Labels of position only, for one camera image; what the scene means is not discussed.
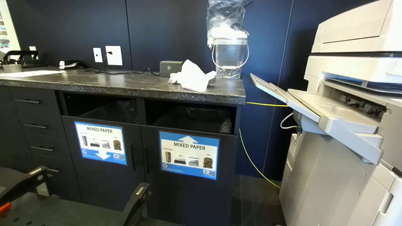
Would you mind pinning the clear plastic bucket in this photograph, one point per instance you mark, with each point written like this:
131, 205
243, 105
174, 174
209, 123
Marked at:
229, 56

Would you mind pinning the small white wall plate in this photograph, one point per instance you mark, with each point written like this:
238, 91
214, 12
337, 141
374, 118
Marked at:
97, 53

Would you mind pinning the mixed paper sign down arrow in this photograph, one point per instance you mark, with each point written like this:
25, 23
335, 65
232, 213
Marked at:
101, 141

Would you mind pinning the white office printer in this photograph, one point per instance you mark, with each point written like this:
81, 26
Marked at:
335, 175

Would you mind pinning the small grey box device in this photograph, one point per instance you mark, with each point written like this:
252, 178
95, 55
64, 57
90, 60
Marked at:
168, 67

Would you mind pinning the wall poster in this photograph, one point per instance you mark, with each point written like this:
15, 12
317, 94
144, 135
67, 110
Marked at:
7, 25

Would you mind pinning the mixed paper sign up arrow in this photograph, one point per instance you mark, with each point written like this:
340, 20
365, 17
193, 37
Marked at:
189, 154

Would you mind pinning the black clamp bar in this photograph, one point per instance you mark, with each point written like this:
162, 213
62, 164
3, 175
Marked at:
23, 182
136, 204

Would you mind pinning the black desktop device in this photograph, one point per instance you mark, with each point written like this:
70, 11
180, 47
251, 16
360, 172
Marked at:
20, 55

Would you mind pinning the large white paper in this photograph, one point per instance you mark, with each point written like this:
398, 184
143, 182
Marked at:
193, 76

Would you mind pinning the black cabinet door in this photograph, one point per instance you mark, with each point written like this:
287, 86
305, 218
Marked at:
105, 183
189, 200

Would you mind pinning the tiny white wall plate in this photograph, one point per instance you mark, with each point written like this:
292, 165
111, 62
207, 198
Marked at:
33, 48

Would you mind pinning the white desktop device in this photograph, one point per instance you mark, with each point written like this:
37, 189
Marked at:
67, 64

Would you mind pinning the crumpled clear plastic bag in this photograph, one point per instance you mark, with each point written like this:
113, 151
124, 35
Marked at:
227, 16

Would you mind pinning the large white outlet plate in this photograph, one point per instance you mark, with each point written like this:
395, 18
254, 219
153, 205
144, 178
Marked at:
114, 55

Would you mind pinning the black cabinet drawer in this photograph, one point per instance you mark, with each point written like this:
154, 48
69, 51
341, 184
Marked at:
45, 148
33, 100
40, 125
57, 179

